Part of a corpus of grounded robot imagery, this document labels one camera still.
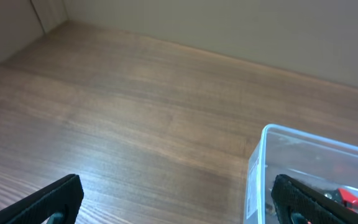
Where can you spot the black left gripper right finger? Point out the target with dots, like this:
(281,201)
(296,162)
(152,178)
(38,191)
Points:
(296,202)

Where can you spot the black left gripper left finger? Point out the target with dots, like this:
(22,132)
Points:
(58,203)

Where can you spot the clear plastic container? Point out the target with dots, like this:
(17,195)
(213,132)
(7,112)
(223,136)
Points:
(313,160)

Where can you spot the red handled snips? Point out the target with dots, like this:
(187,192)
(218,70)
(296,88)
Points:
(343,197)

